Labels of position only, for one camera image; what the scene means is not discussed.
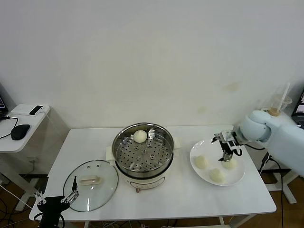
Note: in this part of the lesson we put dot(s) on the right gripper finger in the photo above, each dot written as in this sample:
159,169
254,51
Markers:
230,157
224,157

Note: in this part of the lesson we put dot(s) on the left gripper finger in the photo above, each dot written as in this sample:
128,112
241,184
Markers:
74,191
39,198

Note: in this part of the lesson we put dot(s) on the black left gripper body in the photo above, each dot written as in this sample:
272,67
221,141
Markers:
51,206

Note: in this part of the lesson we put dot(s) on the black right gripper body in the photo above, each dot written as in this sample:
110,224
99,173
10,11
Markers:
230,147

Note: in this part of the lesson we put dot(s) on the white steamed baozi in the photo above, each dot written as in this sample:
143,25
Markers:
139,136
230,165
201,162
216,175

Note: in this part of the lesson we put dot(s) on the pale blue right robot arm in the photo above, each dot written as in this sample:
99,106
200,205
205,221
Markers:
280,140

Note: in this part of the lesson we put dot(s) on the stainless steel steamer basket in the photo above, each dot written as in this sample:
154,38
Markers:
142,156

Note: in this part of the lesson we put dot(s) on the white round plate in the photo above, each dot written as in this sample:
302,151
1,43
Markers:
213,152

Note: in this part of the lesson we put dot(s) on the black flat floor bar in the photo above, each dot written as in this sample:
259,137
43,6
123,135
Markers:
276,173

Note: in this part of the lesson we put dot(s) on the clear plastic drink cup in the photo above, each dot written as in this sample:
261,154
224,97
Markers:
281,103

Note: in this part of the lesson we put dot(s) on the black computer mouse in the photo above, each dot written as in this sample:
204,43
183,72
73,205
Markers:
20,131

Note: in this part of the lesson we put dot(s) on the cream white electric cooker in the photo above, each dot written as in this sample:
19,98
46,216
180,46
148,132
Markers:
145,181

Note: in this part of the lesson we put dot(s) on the white side desk with mouse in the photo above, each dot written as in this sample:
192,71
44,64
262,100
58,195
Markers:
35,123

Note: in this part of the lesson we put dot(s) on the black laptop beside cup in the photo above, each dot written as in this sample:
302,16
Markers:
299,107

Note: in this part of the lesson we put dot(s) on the white device with black screen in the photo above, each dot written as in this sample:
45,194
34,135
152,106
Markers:
36,110

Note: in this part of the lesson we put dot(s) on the black laptop beside mouse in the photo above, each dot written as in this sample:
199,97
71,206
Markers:
2,104

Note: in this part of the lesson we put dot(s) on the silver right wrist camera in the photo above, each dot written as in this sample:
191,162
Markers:
226,136

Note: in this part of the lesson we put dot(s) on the wall power socket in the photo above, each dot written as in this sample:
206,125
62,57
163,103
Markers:
33,160

